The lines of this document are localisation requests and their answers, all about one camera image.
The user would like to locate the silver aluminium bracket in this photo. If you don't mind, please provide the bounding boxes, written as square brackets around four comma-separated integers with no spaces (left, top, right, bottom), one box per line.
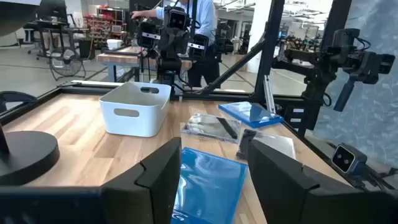
[263,74,277,114]

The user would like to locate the small black depth camera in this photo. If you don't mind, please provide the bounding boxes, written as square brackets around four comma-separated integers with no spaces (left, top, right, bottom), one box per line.
[330,142,369,177]

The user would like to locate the black work desk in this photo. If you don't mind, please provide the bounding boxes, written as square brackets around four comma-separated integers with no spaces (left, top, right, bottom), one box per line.
[23,18,91,62]

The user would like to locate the red parts shelf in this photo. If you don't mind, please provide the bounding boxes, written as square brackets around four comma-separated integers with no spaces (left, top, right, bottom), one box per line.
[83,4,127,47]

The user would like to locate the white plastic bin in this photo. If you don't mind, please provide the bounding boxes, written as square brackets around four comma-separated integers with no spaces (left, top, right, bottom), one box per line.
[99,81,172,138]

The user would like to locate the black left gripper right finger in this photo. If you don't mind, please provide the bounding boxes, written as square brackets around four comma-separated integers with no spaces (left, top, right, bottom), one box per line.
[248,139,398,224]

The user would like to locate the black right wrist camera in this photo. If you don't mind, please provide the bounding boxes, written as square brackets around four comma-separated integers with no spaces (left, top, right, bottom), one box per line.
[167,7,188,31]

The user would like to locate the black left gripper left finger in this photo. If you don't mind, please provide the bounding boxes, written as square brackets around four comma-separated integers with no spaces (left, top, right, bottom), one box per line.
[0,136,182,224]

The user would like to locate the clear jewel case black tray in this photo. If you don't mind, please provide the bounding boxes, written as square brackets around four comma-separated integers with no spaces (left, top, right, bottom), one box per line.
[236,129,297,161]

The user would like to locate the black leader arm with handle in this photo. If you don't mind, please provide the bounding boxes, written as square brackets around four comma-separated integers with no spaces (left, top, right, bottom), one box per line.
[271,27,396,138]

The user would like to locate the clear plastic bag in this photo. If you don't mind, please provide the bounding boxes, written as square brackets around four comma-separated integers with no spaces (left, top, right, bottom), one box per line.
[181,113,242,144]

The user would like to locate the blue translucent jewel case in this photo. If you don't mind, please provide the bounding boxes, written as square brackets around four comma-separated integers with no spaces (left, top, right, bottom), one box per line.
[218,101,284,129]
[170,147,249,224]

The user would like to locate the black chair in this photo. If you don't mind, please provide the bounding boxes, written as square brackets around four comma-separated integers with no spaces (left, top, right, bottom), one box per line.
[0,90,38,114]

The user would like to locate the black floor fan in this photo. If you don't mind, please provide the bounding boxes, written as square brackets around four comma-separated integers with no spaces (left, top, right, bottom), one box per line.
[49,47,87,82]

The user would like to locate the person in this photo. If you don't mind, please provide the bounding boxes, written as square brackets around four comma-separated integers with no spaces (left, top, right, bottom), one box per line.
[130,0,222,90]

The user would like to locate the wooden workbench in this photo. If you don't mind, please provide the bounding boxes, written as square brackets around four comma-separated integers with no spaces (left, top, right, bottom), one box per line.
[96,45,193,83]

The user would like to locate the white box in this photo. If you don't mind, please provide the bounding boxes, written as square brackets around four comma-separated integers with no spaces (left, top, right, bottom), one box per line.
[106,39,124,50]

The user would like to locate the pale blue tarp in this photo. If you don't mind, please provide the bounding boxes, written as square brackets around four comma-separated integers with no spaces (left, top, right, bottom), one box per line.
[310,0,398,170]

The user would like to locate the white globe table lamp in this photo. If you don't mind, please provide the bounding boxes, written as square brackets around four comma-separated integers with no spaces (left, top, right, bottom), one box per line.
[0,0,60,187]

